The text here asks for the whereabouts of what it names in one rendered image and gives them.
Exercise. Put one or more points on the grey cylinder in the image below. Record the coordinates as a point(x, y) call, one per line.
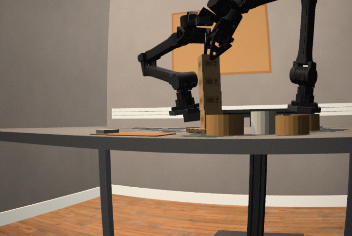
point(263, 122)

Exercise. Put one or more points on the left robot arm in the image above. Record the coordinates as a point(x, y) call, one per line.
point(229, 11)

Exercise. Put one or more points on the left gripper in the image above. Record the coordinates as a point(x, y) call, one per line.
point(223, 39)

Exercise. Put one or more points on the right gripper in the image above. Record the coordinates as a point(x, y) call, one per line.
point(192, 35)

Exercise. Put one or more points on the small wooden pallet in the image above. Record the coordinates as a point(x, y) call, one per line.
point(196, 130)

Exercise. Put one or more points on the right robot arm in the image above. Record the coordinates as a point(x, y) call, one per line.
point(181, 82)

